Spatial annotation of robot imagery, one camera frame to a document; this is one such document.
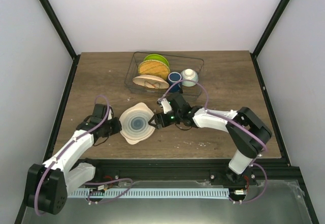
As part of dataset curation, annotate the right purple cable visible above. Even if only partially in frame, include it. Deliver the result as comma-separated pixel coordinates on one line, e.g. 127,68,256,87
158,80,269,204

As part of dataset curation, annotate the light blue slotted cable duct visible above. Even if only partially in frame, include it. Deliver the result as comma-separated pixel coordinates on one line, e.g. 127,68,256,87
69,188,230,199

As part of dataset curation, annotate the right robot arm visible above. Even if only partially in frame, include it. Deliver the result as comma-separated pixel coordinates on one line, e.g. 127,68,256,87
148,93,272,185

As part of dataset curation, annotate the black wire dish rack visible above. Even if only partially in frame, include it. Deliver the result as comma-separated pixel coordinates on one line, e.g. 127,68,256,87
124,51,204,96

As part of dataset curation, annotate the pale celadon ceramic bowl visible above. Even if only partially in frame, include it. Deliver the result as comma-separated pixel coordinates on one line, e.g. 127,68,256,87
181,69,199,87

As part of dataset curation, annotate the lime green plastic plate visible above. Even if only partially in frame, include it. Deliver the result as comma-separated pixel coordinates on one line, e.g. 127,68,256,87
143,54,169,66

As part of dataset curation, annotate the cream brown-rimmed plate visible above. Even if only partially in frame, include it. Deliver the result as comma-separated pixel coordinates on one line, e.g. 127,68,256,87
132,75,170,89

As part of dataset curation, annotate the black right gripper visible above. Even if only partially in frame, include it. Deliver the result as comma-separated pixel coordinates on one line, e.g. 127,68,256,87
148,111,182,130

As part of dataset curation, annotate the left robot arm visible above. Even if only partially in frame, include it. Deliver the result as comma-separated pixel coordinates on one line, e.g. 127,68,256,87
23,104,121,214

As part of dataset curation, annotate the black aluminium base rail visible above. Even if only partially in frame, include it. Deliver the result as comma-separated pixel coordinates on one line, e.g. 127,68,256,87
82,158,303,182

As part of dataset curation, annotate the black enclosure frame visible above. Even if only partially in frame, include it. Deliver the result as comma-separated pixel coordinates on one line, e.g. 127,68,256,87
14,0,319,224

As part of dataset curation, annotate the dark blue ceramic mug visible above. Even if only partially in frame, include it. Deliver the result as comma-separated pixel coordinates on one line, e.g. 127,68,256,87
167,72,183,93

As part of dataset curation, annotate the woven bamboo tray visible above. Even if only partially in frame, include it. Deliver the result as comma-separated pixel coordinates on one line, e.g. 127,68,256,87
138,59,170,78

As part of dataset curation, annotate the white bottom plate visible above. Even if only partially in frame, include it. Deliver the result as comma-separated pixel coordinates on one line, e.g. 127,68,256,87
119,102,155,145

